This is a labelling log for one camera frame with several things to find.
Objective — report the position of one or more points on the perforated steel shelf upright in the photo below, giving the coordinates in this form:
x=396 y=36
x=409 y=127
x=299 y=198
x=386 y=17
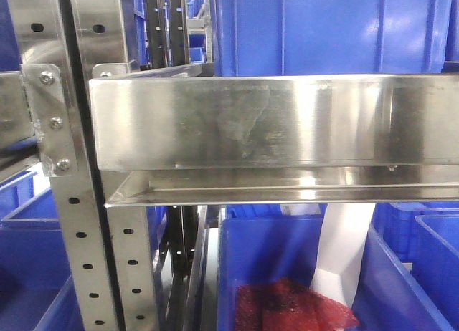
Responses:
x=63 y=44

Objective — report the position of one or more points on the blue bin with red mesh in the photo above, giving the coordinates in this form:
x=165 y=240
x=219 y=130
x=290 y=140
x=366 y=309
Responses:
x=254 y=251

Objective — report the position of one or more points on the large blue bin upper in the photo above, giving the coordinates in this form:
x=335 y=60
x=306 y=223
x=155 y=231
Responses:
x=322 y=37

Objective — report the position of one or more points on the stainless steel shelf tray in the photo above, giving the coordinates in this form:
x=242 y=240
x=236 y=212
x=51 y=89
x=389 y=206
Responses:
x=330 y=138

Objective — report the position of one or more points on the blue bin lower right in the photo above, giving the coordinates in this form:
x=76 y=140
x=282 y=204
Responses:
x=425 y=234

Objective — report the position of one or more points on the red mesh bag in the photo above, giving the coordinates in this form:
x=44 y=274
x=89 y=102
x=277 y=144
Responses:
x=288 y=305

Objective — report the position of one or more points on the blue bin lower left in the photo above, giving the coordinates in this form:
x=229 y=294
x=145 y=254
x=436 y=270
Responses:
x=37 y=292

